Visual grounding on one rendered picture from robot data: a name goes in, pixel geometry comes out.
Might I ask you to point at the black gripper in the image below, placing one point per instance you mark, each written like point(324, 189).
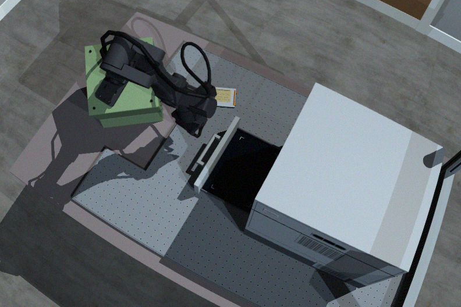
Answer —
point(187, 120)

